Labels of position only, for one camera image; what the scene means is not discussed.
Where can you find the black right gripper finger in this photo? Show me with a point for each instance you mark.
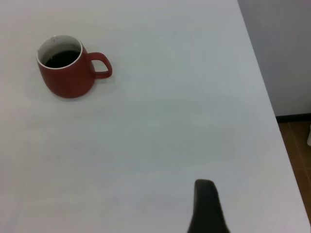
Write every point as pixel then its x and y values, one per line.
pixel 206 208

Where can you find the red ceramic mug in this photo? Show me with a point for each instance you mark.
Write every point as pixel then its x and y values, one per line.
pixel 68 82

